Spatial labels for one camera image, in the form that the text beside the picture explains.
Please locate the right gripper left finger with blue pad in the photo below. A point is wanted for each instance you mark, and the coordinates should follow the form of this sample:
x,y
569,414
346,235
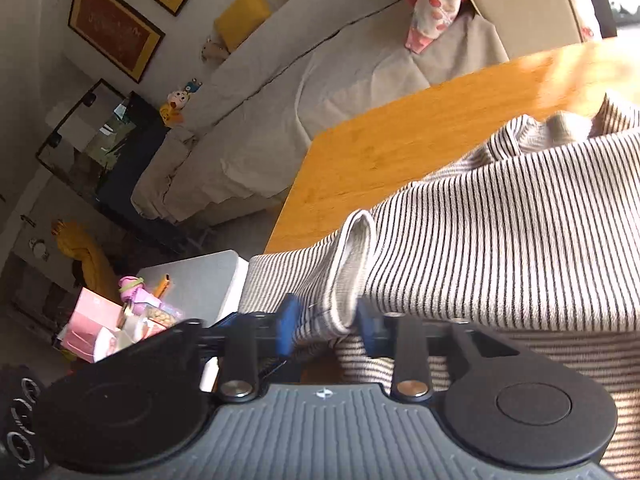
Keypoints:
x,y
273,333

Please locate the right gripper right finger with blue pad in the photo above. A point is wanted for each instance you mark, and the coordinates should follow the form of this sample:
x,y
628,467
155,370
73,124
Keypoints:
x,y
380,332

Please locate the brown striped knit sweater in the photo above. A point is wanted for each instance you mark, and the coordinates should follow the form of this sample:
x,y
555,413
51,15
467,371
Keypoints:
x,y
534,233

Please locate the grey white storage box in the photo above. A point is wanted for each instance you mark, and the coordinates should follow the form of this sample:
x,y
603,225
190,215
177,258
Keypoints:
x,y
208,287

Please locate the pink boxes clutter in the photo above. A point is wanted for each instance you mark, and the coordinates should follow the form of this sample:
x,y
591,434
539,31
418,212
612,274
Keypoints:
x,y
99,328

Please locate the yellow plush toy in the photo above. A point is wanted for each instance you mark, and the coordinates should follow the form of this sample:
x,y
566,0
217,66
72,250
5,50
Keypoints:
x,y
97,273

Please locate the cartoon plush toy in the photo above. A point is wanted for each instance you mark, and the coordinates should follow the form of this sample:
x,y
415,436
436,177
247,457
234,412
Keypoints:
x,y
171,110

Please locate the beige covered sofa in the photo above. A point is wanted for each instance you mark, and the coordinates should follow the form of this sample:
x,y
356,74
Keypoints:
x,y
309,67

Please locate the yellow cushion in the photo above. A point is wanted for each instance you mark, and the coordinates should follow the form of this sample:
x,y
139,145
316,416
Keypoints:
x,y
240,20

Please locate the red framed wall picture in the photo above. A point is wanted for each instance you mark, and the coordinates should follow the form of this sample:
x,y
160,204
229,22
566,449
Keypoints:
x,y
117,31

